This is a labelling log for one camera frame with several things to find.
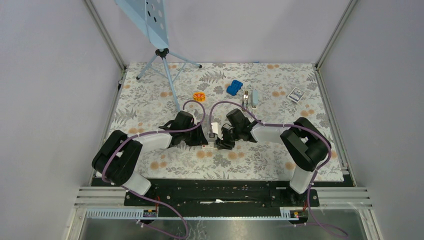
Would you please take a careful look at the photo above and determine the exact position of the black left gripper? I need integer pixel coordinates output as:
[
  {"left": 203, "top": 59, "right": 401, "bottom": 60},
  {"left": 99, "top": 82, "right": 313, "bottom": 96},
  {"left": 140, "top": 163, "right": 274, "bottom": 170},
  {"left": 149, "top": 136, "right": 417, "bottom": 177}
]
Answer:
[{"left": 181, "top": 122, "right": 208, "bottom": 147}]

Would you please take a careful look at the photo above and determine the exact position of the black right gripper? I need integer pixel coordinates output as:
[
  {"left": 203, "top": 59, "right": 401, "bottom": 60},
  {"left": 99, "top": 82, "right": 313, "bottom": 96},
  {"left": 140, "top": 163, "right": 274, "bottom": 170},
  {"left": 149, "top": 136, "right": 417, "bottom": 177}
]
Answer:
[{"left": 215, "top": 126, "right": 241, "bottom": 151}]

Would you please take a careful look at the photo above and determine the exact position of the silver stapler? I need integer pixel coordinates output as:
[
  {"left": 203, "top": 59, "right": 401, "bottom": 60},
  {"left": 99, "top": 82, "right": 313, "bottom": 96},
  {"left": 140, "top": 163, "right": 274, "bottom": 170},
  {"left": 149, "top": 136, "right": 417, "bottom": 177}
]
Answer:
[{"left": 241, "top": 89, "right": 259, "bottom": 110}]

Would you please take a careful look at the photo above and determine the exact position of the cardboard staple box sleeve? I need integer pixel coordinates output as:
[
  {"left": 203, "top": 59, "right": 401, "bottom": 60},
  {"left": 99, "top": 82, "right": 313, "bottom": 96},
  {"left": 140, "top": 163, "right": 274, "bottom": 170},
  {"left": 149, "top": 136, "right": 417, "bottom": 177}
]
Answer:
[{"left": 208, "top": 122, "right": 219, "bottom": 139}]

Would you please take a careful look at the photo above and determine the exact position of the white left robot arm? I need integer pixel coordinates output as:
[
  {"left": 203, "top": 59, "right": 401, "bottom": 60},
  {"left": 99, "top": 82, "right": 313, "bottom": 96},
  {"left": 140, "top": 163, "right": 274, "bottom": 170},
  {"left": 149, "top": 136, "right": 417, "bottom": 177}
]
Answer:
[{"left": 91, "top": 110, "right": 207, "bottom": 206}]

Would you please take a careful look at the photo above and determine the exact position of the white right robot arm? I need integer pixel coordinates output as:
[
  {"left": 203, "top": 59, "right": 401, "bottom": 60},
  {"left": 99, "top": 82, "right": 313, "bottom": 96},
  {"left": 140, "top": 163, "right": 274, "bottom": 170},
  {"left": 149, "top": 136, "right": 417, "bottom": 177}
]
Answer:
[{"left": 210, "top": 109, "right": 332, "bottom": 206}]

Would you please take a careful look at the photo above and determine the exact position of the blue toy car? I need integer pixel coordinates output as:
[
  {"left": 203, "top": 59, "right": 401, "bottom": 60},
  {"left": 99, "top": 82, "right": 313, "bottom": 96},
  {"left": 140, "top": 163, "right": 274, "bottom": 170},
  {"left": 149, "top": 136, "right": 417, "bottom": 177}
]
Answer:
[{"left": 226, "top": 79, "right": 243, "bottom": 96}]

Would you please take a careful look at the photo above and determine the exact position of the orange tape roll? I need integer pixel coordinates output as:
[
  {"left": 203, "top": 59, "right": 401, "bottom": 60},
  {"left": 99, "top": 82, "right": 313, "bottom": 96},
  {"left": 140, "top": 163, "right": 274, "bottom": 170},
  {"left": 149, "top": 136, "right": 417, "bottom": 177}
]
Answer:
[{"left": 192, "top": 92, "right": 206, "bottom": 102}]

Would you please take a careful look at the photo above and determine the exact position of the floral tablecloth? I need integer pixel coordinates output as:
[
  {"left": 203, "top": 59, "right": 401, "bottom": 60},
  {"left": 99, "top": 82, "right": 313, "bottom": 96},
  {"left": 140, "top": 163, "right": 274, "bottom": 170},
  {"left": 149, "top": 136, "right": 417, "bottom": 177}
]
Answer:
[{"left": 110, "top": 63, "right": 334, "bottom": 181}]

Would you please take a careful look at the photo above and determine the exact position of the blue music stand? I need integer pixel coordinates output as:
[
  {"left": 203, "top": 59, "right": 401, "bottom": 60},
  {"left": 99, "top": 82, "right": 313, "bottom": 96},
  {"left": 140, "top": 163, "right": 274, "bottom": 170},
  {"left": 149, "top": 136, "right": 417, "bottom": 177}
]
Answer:
[{"left": 115, "top": 0, "right": 203, "bottom": 111}]

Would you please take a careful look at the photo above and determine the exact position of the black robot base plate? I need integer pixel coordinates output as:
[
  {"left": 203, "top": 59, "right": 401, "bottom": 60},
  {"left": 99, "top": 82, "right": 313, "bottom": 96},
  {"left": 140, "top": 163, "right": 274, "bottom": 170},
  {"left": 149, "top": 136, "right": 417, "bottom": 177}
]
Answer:
[{"left": 146, "top": 178, "right": 320, "bottom": 218}]

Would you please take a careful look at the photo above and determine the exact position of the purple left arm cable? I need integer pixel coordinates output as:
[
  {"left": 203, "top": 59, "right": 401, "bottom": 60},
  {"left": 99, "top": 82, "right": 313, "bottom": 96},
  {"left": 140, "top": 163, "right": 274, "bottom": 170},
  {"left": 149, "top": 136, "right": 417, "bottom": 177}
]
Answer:
[{"left": 100, "top": 100, "right": 207, "bottom": 240}]

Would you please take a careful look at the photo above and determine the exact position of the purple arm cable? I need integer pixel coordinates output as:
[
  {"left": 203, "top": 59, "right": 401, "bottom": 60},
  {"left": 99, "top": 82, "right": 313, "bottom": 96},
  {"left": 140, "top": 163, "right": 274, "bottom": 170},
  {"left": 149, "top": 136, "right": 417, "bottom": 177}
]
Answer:
[
  {"left": 208, "top": 100, "right": 350, "bottom": 240},
  {"left": 100, "top": 100, "right": 207, "bottom": 240}
]

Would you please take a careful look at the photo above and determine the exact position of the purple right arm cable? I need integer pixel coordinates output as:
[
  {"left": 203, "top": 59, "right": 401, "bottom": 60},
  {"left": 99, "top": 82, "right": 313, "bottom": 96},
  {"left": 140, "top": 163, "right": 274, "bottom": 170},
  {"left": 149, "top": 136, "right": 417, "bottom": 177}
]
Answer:
[{"left": 208, "top": 100, "right": 350, "bottom": 240}]

